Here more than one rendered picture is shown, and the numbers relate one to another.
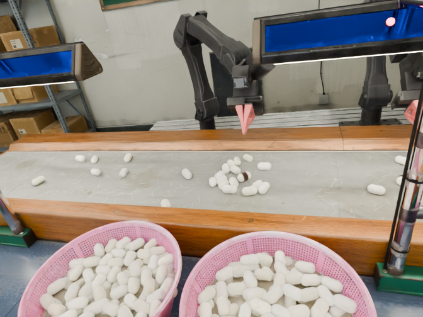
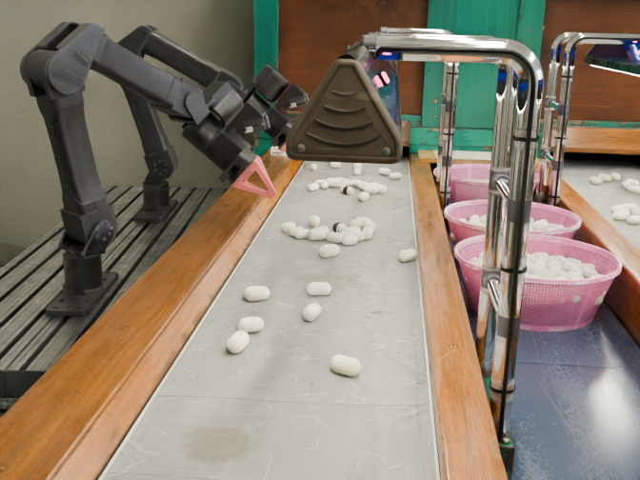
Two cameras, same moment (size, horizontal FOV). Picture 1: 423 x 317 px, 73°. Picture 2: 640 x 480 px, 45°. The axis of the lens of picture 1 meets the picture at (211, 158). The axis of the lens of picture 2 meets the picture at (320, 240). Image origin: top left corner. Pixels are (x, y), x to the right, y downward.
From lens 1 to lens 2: 165 cm
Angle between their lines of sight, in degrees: 95
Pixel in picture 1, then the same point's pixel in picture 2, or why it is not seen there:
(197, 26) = (117, 49)
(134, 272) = not seen: hidden behind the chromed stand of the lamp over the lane
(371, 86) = (169, 149)
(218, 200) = (384, 242)
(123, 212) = (440, 263)
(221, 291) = not seen: hidden behind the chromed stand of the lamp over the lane
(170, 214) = (434, 243)
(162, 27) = not seen: outside the picture
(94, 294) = (550, 273)
